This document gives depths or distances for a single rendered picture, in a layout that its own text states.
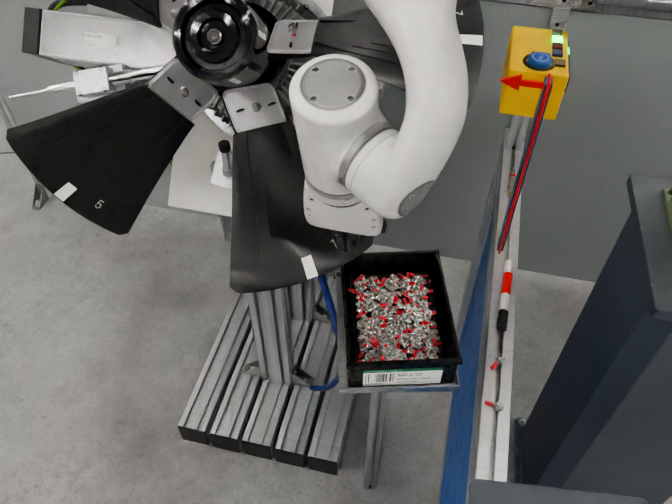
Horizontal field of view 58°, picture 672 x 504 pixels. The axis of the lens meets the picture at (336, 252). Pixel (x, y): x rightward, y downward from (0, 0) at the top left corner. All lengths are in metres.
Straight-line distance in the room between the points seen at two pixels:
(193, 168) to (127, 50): 0.23
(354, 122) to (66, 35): 0.71
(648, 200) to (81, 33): 0.99
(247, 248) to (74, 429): 1.20
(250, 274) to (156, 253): 1.44
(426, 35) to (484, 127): 1.25
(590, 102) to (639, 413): 0.83
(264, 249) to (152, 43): 0.42
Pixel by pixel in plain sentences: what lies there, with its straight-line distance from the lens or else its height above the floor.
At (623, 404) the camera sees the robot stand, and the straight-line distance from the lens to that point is 1.23.
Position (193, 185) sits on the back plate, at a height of 0.87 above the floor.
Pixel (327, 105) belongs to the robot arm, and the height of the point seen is 1.31.
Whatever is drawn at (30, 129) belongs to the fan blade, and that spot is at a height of 1.10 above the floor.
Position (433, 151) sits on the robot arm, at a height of 1.29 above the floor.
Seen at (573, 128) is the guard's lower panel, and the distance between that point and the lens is 1.79.
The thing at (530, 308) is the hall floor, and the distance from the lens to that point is 2.14.
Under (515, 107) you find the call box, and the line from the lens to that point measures 1.16.
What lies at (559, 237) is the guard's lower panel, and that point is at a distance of 2.06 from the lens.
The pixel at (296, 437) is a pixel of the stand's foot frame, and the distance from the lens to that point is 1.72.
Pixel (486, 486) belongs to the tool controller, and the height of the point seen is 1.23.
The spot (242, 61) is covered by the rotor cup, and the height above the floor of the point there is 1.20.
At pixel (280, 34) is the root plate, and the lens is 0.92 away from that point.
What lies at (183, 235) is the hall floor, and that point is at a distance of 2.33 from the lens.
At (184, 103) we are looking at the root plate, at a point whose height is 1.11.
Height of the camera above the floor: 1.63
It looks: 48 degrees down
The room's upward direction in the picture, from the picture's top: straight up
